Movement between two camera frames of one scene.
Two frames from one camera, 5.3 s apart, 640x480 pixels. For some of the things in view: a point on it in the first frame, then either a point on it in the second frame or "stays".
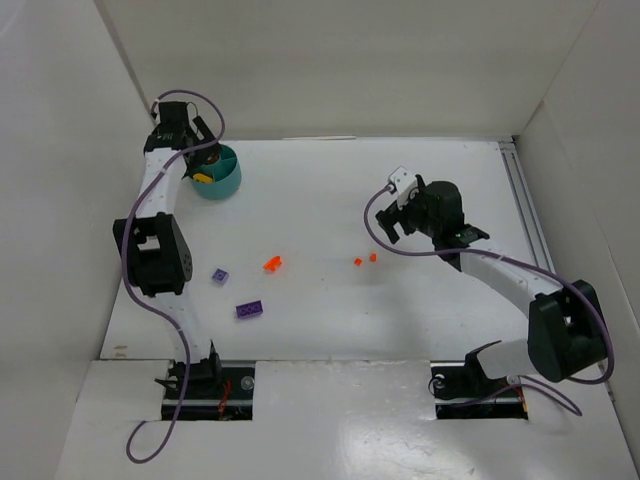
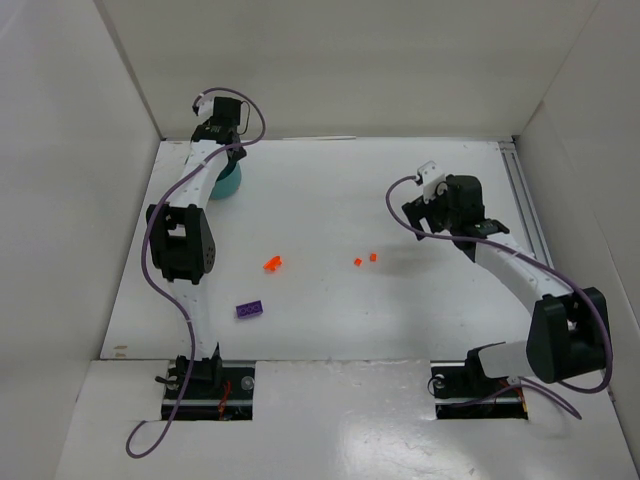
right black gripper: x=400 y=215 -> x=417 y=215
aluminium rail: x=523 y=197 stays
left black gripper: x=201 y=148 -> x=215 y=132
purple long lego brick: x=250 y=309 stays
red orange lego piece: x=273 y=263 stays
